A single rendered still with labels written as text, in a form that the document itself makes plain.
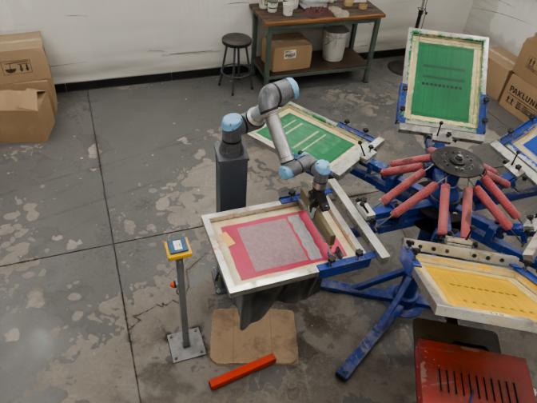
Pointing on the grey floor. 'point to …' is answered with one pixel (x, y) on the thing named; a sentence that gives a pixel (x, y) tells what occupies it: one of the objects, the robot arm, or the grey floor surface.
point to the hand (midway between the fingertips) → (316, 217)
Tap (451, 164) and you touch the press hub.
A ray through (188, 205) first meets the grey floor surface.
